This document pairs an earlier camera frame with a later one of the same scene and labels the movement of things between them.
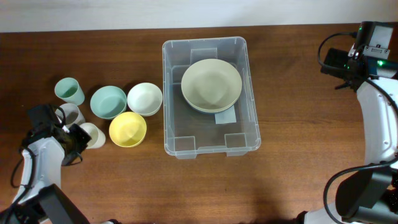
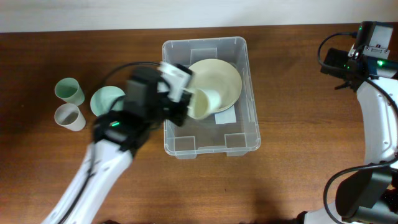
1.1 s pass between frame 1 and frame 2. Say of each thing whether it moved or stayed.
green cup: stayed
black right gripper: stayed
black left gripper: moved
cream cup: moved
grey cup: stayed
